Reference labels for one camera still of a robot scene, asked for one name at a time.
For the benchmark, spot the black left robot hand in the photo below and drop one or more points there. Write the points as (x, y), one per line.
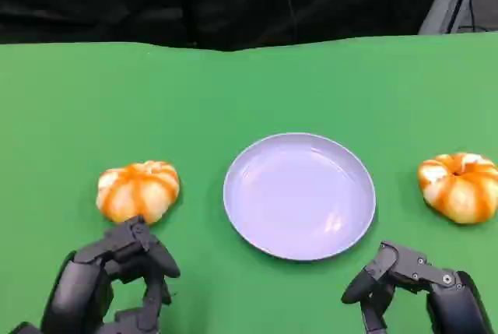
(81, 287)

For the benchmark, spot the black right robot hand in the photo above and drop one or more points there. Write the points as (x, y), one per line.
(447, 303)

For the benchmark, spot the orange white toy bread roll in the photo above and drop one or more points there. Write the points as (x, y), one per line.
(459, 194)
(136, 194)

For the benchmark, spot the lilac plate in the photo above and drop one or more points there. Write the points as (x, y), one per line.
(299, 201)

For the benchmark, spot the green table cloth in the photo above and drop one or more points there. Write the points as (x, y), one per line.
(249, 96)

